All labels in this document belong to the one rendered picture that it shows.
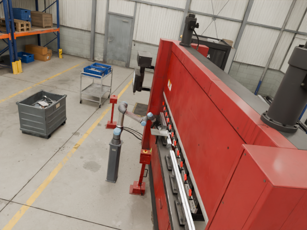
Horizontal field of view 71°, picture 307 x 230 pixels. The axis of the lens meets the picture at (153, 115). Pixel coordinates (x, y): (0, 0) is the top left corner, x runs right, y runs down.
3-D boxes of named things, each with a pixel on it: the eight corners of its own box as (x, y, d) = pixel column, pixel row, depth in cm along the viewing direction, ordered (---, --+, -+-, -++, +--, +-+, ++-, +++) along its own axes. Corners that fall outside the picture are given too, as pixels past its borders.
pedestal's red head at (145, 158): (140, 154, 339) (141, 145, 331) (150, 156, 340) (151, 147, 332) (139, 163, 321) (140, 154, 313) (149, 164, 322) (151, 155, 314)
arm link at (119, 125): (113, 133, 340) (118, 103, 315) (116, 129, 353) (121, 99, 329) (121, 135, 339) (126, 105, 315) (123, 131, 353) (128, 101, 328)
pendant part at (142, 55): (132, 89, 466) (137, 49, 428) (143, 90, 470) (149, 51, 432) (133, 98, 421) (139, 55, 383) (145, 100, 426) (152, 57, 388)
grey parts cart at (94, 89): (91, 92, 680) (92, 63, 638) (111, 97, 676) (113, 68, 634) (78, 103, 600) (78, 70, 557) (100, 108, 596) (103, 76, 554)
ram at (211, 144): (162, 93, 406) (172, 51, 371) (166, 94, 408) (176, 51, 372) (219, 263, 142) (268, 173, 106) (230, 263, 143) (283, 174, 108)
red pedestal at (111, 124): (106, 124, 529) (108, 93, 492) (116, 125, 533) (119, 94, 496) (105, 128, 511) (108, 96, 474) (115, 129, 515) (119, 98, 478)
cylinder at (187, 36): (177, 43, 351) (184, 12, 330) (192, 46, 355) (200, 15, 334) (182, 47, 321) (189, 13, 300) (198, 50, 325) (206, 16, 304)
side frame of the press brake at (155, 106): (140, 142, 485) (160, 37, 382) (177, 146, 498) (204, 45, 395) (141, 149, 463) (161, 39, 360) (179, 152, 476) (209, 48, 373)
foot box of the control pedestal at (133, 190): (129, 185, 368) (130, 179, 362) (144, 186, 370) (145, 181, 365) (129, 193, 350) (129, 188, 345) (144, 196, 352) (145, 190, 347)
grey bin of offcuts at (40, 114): (43, 117, 508) (41, 89, 476) (67, 122, 505) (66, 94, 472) (19, 133, 437) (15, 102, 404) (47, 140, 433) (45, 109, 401)
